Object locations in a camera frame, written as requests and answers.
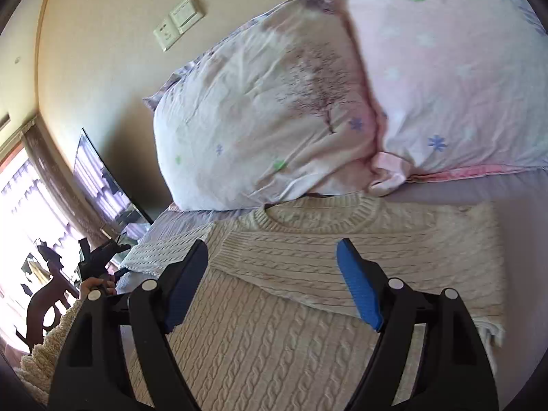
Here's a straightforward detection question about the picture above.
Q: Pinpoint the black flat screen television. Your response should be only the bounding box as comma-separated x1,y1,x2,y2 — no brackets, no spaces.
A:
73,130,152,244

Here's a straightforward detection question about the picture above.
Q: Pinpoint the white tree-print pillow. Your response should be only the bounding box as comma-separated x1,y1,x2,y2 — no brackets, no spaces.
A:
145,0,377,211

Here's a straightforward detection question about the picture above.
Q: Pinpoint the white wall switch socket panel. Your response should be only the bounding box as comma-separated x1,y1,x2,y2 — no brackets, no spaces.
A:
153,0,205,52

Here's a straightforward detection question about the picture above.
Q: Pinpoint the lavender bed sheet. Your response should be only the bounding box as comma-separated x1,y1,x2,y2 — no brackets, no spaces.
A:
119,171,547,410

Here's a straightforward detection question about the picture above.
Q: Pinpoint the cream cable-knit sweater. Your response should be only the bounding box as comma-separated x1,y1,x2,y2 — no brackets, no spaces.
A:
124,193,505,410

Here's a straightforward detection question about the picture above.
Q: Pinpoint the person's left hand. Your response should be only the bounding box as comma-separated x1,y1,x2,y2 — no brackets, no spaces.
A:
80,276,117,300

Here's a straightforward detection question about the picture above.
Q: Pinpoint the brown window curtain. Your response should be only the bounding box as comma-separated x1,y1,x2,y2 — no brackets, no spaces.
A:
21,115,108,247

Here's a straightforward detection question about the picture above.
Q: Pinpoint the pink floral pillow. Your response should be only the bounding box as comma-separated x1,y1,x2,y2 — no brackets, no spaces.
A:
330,0,547,196

